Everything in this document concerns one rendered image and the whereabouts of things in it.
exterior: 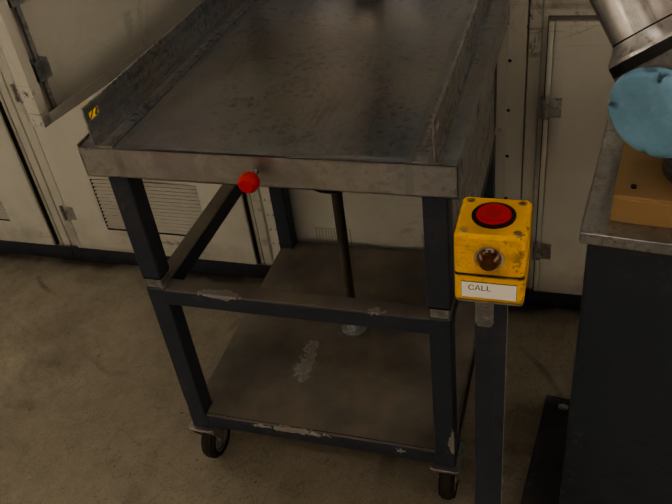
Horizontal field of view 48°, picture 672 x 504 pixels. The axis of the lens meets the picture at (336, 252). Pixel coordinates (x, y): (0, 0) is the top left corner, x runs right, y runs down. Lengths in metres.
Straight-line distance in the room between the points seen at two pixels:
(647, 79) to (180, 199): 1.53
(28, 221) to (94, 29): 1.14
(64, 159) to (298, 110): 1.18
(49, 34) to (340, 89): 0.52
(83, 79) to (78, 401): 0.91
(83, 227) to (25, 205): 0.20
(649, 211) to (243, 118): 0.64
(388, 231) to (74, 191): 0.95
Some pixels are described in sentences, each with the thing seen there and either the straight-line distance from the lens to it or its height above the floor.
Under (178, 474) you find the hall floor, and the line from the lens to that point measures 1.84.
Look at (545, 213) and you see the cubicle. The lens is 1.90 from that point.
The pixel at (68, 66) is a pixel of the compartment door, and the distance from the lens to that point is 1.50.
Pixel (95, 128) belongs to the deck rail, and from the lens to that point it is 1.29.
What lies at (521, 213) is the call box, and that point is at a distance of 0.88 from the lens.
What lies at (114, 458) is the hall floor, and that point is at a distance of 1.92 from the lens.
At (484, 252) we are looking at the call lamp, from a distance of 0.85.
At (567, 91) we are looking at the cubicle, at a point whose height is 0.64.
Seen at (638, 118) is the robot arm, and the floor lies 0.95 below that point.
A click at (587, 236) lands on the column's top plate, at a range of 1.11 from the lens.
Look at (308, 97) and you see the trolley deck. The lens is 1.30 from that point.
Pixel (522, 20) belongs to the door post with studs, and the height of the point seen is 0.79.
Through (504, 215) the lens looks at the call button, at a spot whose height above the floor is 0.91.
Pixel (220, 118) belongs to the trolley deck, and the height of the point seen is 0.85.
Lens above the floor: 1.40
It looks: 37 degrees down
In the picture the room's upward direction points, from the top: 8 degrees counter-clockwise
